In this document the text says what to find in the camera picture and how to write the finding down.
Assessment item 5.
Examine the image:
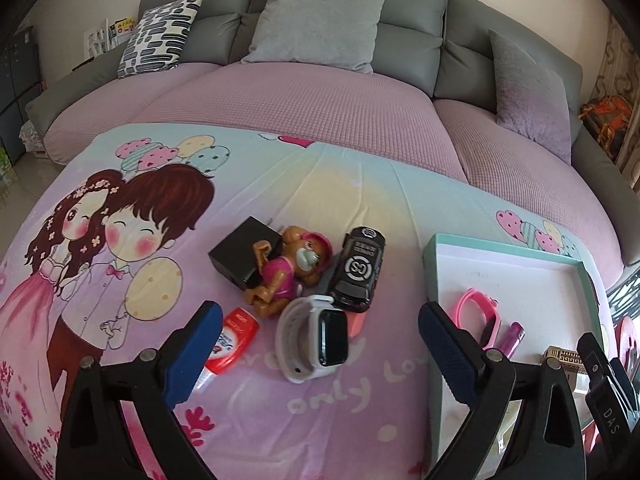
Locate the pink kids watch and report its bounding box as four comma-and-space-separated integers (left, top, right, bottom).
451, 288, 501, 350

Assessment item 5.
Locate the magenta lighter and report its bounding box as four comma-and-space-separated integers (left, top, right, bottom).
502, 322, 525, 359

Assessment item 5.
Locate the red white tube bottle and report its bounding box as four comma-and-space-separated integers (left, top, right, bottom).
194, 308, 259, 392

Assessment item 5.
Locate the gold patterned lighter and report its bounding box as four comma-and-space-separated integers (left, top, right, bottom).
544, 346, 587, 375

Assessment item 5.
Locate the large orange carrot knife toy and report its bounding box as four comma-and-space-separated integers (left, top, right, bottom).
346, 311, 367, 339

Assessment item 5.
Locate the black power adapter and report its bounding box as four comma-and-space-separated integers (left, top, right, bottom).
208, 216, 282, 290

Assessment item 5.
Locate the white smart watch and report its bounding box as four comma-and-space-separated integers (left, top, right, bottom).
274, 295, 349, 384

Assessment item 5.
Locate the black toy police car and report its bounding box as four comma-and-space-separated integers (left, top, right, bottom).
326, 226, 386, 313

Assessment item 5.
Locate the brown pink dog toy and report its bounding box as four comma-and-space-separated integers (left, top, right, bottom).
244, 226, 333, 318

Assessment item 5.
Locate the teal white box lid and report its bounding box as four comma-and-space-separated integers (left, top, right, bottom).
422, 232, 609, 466

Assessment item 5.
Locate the cartoon printed cloth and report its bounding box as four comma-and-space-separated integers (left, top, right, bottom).
1, 124, 623, 479

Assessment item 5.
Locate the pink sofa seat cover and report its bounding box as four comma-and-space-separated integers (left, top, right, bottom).
27, 63, 639, 285

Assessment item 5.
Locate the grey purple cushion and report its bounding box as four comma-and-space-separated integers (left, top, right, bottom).
489, 29, 572, 164

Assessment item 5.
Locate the orange decorative bag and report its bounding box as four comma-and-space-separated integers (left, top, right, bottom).
578, 96, 632, 160

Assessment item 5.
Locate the grey sofa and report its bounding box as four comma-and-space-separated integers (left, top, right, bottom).
24, 0, 640, 196

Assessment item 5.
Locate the patterned curtain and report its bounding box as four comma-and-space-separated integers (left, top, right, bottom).
591, 15, 639, 194

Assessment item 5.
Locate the black white patterned pillow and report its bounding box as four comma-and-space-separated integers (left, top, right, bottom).
117, 0, 203, 79

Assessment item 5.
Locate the white magazine rack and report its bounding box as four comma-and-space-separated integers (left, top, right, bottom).
84, 18, 137, 58

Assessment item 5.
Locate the dark grey cabinet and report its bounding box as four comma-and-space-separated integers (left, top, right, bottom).
0, 27, 42, 162

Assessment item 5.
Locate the grey square cushion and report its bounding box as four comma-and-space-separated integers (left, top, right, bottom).
242, 0, 385, 74

